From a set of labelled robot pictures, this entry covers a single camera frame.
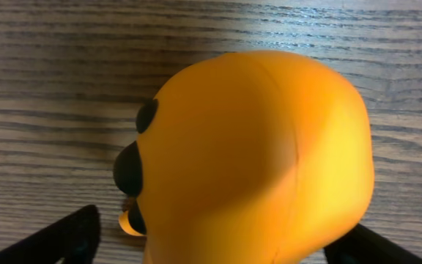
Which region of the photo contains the orange dinosaur toy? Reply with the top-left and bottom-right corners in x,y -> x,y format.
114,51 -> 374,263

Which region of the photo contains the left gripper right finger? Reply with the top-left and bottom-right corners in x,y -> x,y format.
324,224 -> 422,264

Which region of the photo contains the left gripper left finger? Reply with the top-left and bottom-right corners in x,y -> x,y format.
0,205 -> 100,264

